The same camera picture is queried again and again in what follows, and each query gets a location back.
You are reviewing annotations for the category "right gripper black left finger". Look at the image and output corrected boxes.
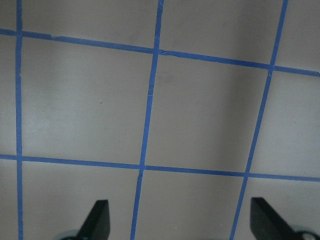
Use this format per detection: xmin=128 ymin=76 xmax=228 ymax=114
xmin=78 ymin=199 xmax=111 ymax=240

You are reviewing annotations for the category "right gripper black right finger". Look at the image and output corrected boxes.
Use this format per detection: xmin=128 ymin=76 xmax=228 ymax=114
xmin=250 ymin=197 xmax=296 ymax=240

